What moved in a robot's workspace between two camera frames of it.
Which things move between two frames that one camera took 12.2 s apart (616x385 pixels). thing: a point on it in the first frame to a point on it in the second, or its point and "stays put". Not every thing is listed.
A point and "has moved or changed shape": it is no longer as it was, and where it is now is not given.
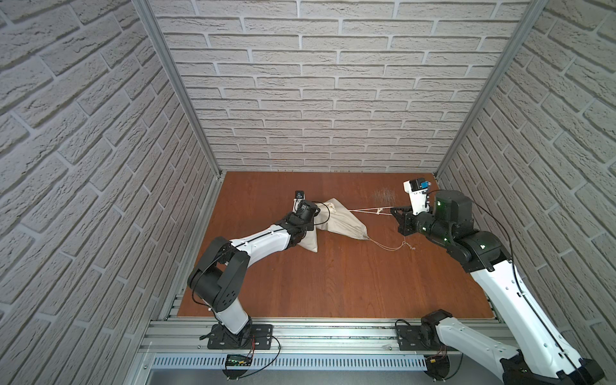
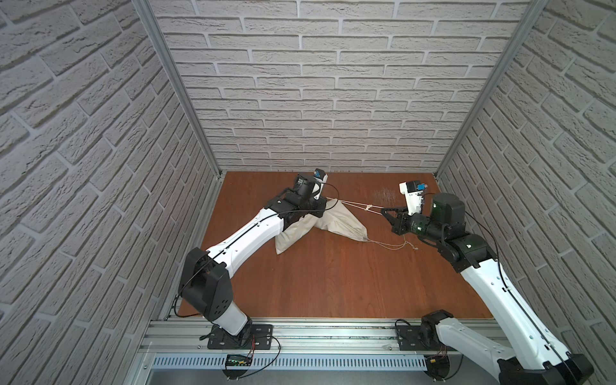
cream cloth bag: x=310 y=241 has moved or changed shape
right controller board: x=438 y=366 stays put
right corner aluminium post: x=516 y=43 stays put
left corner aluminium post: x=163 y=40 stays put
